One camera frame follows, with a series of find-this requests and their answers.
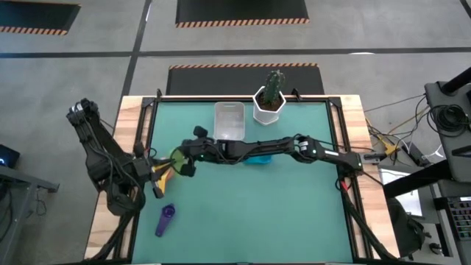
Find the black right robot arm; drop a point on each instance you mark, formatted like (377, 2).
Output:
(272, 147)

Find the grey equipment stand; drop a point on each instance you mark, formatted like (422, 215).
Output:
(449, 147)

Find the purple measuring cup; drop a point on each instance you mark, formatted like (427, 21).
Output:
(168, 211)

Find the grey desk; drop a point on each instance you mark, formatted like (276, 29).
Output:
(18, 191)

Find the black device with blue light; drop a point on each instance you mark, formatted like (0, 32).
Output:
(7, 156)

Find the yellow measuring cup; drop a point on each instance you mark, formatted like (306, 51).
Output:
(163, 181)

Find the black table frame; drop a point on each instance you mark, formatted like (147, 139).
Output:
(239, 99)

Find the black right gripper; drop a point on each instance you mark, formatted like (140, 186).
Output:
(204, 151)

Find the green cactus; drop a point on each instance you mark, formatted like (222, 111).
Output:
(273, 86)

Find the green measuring cup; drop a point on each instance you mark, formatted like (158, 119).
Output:
(178, 154)

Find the white paper sheet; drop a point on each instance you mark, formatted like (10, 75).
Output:
(408, 202)

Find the black bag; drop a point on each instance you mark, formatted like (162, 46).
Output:
(404, 228)

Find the white hexagonal plant pot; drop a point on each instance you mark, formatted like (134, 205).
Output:
(265, 116)

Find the backlit keyboard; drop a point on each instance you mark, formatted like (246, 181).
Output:
(461, 219)

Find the black striped-edge floor mat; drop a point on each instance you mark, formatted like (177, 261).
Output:
(239, 11)
(221, 81)
(33, 14)

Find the clear plastic container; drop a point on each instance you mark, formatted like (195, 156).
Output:
(229, 121)

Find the teal measuring cup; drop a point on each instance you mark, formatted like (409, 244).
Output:
(257, 160)

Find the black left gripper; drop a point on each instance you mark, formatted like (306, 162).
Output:
(143, 167)

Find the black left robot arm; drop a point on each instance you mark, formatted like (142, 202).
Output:
(99, 162)

